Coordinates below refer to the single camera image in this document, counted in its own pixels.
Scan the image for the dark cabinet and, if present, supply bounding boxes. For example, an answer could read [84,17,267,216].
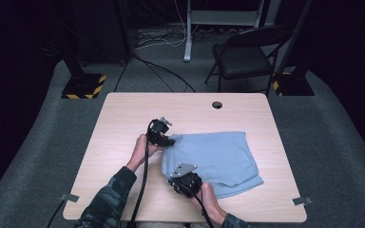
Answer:
[72,0,131,64]

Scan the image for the black stand with striped base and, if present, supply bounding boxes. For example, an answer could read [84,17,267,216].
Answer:
[272,0,316,97]
[61,0,107,100]

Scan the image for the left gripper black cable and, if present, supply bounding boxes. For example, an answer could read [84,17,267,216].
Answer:
[128,119,153,228]

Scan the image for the grey tape strip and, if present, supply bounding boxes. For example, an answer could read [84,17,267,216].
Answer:
[292,197,314,206]
[60,193,81,203]

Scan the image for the person's right hand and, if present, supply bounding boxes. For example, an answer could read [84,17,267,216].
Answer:
[189,182,228,225]

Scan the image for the light blue printed t-shirt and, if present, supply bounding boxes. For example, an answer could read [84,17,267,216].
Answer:
[160,131,264,200]

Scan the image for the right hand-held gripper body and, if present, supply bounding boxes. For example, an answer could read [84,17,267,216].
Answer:
[170,162,203,200]

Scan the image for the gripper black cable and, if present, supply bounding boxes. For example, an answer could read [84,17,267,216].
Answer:
[191,189,216,228]
[128,119,153,228]

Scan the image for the person's left hand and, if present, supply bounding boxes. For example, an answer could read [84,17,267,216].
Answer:
[125,133,165,174]

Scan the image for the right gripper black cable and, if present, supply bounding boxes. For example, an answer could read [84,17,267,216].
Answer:
[191,189,216,228]

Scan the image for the black folding chair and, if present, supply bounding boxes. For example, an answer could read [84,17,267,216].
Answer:
[203,25,294,96]

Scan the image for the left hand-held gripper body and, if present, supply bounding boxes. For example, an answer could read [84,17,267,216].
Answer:
[146,117,174,146]

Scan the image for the bundle of floor cables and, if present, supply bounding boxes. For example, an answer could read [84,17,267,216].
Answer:
[134,28,203,50]

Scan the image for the white metal stand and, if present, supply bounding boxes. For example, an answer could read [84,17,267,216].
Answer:
[183,0,283,63]

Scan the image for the thin black table cable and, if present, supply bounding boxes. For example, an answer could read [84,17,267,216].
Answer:
[46,199,67,228]

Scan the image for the black floor cable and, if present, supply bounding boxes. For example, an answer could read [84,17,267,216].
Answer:
[113,53,198,93]

